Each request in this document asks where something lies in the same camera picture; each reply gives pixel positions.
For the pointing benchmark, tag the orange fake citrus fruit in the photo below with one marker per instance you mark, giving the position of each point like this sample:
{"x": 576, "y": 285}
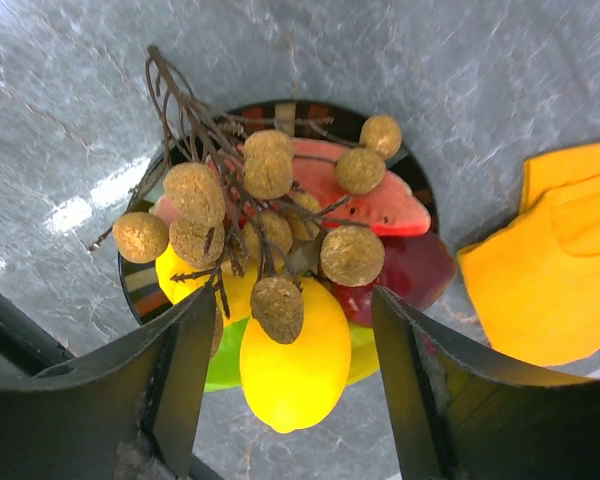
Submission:
{"x": 295, "y": 386}

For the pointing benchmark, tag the orange folded cloth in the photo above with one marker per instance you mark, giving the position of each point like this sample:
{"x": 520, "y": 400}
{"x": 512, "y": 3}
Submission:
{"x": 535, "y": 284}

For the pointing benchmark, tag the yellow fake fruit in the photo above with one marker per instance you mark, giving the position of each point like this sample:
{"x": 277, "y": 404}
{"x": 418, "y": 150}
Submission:
{"x": 237, "y": 288}

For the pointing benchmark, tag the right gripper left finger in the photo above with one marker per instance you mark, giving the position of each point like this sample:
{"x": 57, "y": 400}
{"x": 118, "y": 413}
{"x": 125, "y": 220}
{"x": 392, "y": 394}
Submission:
{"x": 128, "y": 410}

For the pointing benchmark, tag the green fake fruit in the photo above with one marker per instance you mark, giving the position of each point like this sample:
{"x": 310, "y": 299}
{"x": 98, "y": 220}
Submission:
{"x": 223, "y": 371}

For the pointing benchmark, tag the orange red fake fruit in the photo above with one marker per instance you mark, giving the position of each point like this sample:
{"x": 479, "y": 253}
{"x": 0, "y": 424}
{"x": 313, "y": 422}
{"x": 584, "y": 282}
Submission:
{"x": 390, "y": 209}

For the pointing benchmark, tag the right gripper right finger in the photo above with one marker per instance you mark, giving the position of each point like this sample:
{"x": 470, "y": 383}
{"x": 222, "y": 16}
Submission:
{"x": 460, "y": 410}

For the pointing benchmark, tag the dark red fake apple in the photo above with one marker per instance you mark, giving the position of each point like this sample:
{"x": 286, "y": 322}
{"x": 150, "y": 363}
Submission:
{"x": 417, "y": 269}

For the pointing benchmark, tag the dark rimmed ceramic plate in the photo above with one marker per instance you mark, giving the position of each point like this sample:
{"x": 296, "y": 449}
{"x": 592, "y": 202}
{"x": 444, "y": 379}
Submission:
{"x": 140, "y": 282}

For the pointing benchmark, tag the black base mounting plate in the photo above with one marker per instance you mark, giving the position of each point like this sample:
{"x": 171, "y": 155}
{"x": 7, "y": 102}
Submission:
{"x": 25, "y": 347}

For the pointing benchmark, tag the brown fake longan bunch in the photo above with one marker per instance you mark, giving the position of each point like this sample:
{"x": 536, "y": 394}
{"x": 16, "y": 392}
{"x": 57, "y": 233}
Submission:
{"x": 237, "y": 199}

